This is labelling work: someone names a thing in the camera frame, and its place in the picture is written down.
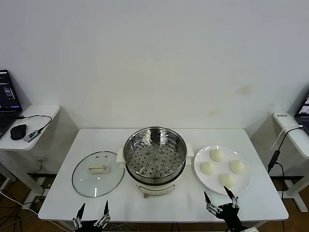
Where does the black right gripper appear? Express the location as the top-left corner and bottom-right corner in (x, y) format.
(203, 185), (247, 232)

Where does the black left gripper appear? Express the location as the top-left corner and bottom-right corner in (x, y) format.
(72, 200), (112, 232)

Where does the white steamed baozi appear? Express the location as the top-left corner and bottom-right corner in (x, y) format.
(209, 149), (225, 162)
(200, 161), (216, 175)
(228, 159), (246, 174)
(218, 173), (236, 189)

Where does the round glass lid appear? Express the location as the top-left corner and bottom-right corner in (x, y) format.
(71, 151), (126, 198)

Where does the perforated steel steamer basket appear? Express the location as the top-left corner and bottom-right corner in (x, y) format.
(116, 126), (195, 180)

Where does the white round plate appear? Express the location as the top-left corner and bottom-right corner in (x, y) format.
(194, 145), (253, 195)

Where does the cream electric cooker pot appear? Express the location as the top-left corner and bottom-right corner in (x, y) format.
(117, 157), (194, 199)

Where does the white side desk with label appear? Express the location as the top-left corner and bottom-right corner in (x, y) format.
(272, 112), (309, 213)

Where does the grey usb hub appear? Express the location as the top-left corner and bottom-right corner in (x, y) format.
(25, 129), (41, 142)

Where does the black computer mouse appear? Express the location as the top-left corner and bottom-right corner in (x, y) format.
(10, 123), (28, 140)

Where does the black laptop with dark screen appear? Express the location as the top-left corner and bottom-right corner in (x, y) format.
(0, 69), (24, 140)

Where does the black cable with adapter block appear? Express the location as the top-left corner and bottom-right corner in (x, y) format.
(267, 125), (305, 198)

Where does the white floor cable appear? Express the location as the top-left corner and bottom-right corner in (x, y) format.
(0, 189), (41, 215)

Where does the white laptop cable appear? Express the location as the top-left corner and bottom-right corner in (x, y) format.
(271, 124), (304, 150)

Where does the black laptop with camera views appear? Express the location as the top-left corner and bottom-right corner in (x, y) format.
(294, 90), (309, 135)

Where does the black usb hub cable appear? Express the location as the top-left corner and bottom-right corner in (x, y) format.
(16, 114), (53, 133)

